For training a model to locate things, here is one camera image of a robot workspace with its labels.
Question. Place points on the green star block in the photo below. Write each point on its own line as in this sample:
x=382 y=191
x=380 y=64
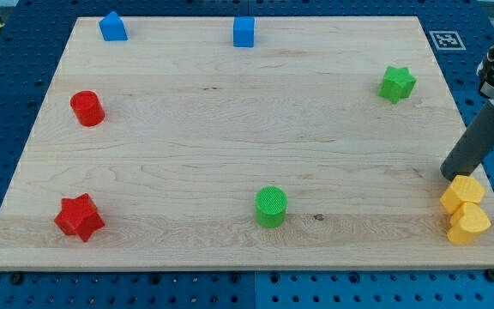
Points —
x=397 y=84

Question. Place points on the red star block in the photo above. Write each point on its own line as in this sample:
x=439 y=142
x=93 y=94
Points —
x=79 y=216

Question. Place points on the wooden board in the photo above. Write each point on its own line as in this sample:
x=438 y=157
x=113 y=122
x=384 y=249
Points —
x=194 y=127

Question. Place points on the green cylinder block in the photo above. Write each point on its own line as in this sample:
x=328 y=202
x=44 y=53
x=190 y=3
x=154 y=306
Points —
x=271 y=204

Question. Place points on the blue cube block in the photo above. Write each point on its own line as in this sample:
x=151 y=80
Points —
x=243 y=31

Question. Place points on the red cylinder block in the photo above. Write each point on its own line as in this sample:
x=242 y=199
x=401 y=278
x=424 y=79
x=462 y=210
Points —
x=87 y=108

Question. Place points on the blue house-shaped block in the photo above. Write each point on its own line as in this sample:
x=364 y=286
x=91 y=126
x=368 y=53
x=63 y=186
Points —
x=112 y=27

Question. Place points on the yellow hexagon block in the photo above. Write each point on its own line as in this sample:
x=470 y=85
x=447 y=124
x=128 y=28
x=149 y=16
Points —
x=462 y=189

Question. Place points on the white fiducial marker tag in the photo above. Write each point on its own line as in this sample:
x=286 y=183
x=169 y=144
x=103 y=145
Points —
x=445 y=40

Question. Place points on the yellow heart block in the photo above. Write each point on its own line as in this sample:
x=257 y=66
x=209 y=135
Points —
x=467 y=223

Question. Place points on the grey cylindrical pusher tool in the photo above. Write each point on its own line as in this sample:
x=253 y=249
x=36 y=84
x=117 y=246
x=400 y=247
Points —
x=474 y=145

